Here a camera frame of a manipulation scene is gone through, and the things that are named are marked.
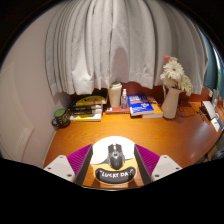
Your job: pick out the orange book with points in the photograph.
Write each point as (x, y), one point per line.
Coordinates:
(156, 111)

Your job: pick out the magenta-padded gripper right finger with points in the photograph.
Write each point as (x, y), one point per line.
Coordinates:
(148, 160)

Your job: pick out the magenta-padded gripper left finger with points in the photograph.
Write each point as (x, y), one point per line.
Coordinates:
(78, 160)

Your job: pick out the cream tumbler cup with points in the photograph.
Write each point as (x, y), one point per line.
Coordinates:
(115, 96)

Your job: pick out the grey black computer mouse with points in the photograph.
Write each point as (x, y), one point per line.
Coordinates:
(116, 158)

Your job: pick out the white pleated curtain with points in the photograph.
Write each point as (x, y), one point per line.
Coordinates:
(116, 43)

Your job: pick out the black book with yellow cover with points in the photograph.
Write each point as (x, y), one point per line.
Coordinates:
(90, 101)

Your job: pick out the white yellow black mouse pad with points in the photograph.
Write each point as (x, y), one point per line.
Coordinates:
(100, 150)

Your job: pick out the dark mug with green interior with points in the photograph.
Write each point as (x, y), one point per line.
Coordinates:
(61, 119)

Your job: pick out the clear spray bottle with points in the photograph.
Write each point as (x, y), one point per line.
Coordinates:
(124, 100)

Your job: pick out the white flower bouquet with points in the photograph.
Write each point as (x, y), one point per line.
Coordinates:
(175, 75)

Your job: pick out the white desk device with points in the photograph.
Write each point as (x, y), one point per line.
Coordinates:
(209, 110)

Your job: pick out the white ceramic vase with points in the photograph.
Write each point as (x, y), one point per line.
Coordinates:
(170, 105)

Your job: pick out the blue book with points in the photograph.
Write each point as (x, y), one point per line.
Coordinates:
(140, 105)

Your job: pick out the red book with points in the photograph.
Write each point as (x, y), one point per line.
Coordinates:
(116, 110)

